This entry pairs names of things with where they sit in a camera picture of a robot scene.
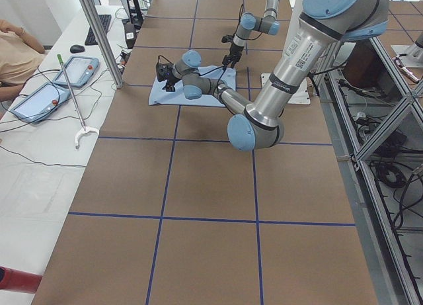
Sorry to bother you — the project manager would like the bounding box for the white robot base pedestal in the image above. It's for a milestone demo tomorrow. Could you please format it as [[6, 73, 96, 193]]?
[[260, 0, 311, 105]]

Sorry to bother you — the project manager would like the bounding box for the red fire extinguisher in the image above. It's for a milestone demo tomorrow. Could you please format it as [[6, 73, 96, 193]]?
[[1, 267, 42, 294]]

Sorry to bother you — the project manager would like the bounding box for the aluminium frame post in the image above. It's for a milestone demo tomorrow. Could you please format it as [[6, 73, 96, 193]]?
[[79, 0, 124, 89]]

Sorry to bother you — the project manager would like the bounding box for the black computer mouse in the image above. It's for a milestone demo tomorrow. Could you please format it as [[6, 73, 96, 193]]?
[[69, 44, 85, 54]]

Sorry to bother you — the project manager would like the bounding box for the teach pendant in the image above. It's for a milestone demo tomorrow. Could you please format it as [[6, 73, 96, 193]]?
[[10, 83, 70, 123], [64, 55, 99, 89]]

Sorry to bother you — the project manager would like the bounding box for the metal reacher grabber tool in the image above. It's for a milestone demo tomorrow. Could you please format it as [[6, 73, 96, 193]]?
[[57, 54, 99, 150]]

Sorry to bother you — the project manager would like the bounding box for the black keyboard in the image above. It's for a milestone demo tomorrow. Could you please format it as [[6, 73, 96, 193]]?
[[84, 14, 112, 46]]

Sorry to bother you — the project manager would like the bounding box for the lower teach pendant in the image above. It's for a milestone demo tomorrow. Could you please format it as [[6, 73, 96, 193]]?
[[10, 83, 70, 123]]

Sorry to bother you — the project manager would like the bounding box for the light blue t-shirt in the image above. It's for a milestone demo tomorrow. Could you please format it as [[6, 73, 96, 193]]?
[[149, 65, 236, 107]]

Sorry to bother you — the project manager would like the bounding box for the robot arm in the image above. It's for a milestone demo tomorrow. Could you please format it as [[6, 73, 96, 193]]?
[[221, 0, 280, 68], [156, 0, 389, 151]]

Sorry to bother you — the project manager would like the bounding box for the upper teach pendant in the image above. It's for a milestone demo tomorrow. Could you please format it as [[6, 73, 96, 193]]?
[[64, 55, 99, 89]]

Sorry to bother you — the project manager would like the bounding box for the person in beige shirt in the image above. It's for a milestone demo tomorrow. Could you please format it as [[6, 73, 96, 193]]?
[[1, 19, 45, 102]]

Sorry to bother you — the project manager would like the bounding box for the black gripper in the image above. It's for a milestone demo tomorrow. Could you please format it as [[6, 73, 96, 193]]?
[[221, 35, 247, 68], [156, 63, 175, 92]]

